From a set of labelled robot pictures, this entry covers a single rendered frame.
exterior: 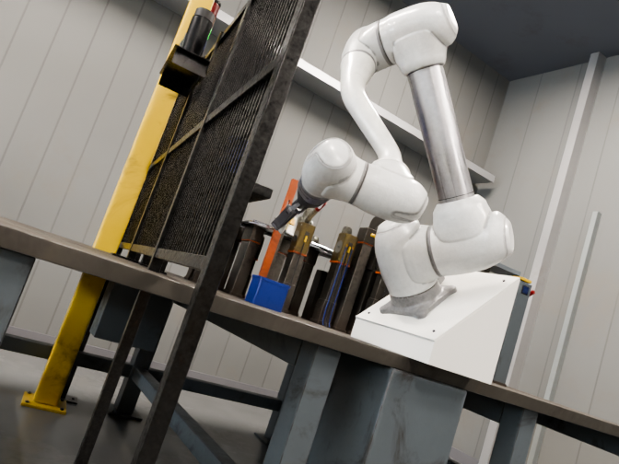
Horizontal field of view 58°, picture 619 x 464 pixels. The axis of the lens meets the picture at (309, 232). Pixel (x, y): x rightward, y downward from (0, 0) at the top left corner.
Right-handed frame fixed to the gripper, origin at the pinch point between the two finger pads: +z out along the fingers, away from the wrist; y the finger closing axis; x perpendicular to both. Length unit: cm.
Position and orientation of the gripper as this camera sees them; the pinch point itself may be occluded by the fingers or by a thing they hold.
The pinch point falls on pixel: (298, 215)
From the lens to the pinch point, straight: 154.6
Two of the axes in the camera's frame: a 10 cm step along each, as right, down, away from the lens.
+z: -2.1, 2.9, 9.3
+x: 5.8, 8.0, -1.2
